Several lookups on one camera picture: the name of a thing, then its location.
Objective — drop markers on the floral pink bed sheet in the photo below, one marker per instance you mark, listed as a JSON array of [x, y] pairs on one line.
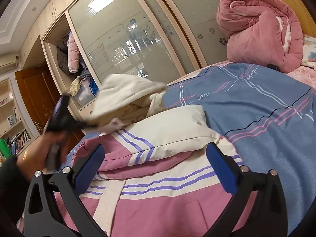
[[306, 72]]

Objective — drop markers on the hanging pink puffer jacket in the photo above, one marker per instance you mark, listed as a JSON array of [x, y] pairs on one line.
[[73, 54]]

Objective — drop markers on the pink and white padded jacket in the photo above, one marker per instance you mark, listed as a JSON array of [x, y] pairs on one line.
[[155, 179]]

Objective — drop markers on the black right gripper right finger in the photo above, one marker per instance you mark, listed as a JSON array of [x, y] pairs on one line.
[[257, 206]]

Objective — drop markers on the blue plaid bed blanket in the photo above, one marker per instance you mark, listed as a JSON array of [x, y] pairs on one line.
[[269, 118]]

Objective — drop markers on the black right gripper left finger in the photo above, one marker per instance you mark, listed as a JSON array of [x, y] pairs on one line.
[[53, 206]]

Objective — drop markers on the black sleeve left forearm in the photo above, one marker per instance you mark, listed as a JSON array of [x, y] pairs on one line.
[[14, 189]]

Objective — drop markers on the person left hand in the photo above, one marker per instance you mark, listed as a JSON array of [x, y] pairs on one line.
[[34, 158]]

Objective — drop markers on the beige bookshelf with books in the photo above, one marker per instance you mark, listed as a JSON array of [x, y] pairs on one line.
[[15, 135]]

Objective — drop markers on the blue garment in wardrobe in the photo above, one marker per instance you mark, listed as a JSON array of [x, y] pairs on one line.
[[93, 87]]

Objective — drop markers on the hanging dark brown jacket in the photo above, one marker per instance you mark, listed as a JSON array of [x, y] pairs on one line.
[[62, 55]]

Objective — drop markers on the wooden headboard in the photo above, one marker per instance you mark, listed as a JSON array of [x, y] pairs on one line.
[[306, 20]]

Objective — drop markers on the left frosted wardrobe sliding door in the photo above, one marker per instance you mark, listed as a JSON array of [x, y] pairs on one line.
[[123, 37]]

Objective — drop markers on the clear plastic storage box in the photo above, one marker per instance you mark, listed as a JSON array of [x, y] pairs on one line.
[[84, 94]]

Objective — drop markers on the rolled pink quilt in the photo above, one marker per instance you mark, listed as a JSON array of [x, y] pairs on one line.
[[261, 32]]

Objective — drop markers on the cream folded cloth in wardrobe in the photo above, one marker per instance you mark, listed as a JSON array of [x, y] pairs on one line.
[[74, 87]]

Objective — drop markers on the right frosted wardrobe sliding door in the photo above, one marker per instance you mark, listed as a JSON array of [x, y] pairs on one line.
[[198, 20]]

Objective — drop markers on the brown wooden door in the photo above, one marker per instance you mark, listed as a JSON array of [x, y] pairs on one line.
[[39, 94]]

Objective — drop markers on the frosted wardrobe sliding door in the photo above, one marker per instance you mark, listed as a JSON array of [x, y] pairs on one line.
[[123, 37], [198, 20]]

